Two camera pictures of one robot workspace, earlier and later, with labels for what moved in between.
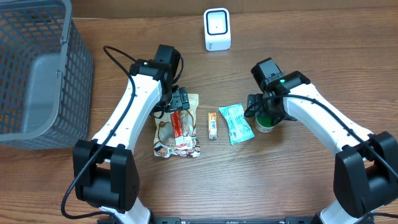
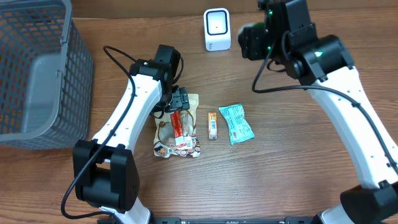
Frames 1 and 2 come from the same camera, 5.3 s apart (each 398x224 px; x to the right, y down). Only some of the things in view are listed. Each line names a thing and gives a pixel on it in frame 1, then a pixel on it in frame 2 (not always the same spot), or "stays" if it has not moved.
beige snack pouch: x=165 y=142 stays
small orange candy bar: x=212 y=126 stays
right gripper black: x=254 y=106 to x=252 y=43
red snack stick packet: x=181 y=142 stays
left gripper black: x=179 y=100 stays
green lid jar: x=264 y=124 to x=254 y=31
